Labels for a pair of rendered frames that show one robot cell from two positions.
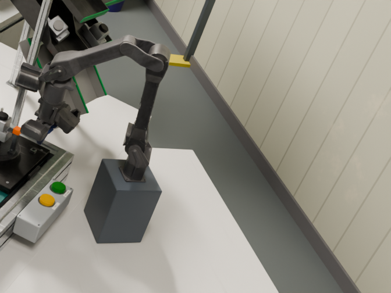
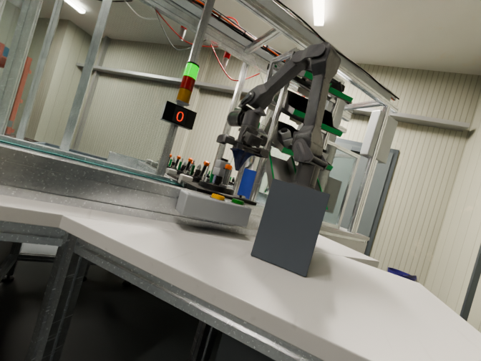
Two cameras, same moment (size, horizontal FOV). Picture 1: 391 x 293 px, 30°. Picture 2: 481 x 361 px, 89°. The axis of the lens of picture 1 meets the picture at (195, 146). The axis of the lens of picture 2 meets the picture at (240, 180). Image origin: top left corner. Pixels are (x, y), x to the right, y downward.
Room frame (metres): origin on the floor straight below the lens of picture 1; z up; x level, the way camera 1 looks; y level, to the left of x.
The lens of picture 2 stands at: (1.18, -0.31, 1.03)
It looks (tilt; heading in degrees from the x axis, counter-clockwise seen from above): 0 degrees down; 56
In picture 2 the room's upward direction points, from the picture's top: 16 degrees clockwise
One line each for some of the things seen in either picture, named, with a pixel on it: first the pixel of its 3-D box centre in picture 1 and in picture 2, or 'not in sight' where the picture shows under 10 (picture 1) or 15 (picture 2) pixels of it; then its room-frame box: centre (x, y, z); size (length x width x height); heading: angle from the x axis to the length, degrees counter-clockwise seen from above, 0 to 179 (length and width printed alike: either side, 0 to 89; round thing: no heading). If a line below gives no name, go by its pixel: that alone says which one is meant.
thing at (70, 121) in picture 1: (67, 117); (254, 138); (1.64, 0.35, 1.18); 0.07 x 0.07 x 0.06; 83
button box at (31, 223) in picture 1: (43, 209); (215, 208); (1.55, 0.31, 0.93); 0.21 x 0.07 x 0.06; 175
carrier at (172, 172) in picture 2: not in sight; (197, 172); (1.67, 0.77, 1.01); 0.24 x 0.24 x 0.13; 85
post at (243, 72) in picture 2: not in sight; (231, 114); (2.18, 1.57, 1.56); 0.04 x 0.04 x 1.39; 85
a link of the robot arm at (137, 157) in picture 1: (140, 149); (310, 155); (1.68, 0.13, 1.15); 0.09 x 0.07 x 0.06; 9
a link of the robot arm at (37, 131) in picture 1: (49, 110); (245, 138); (1.64, 0.40, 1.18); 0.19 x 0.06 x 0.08; 175
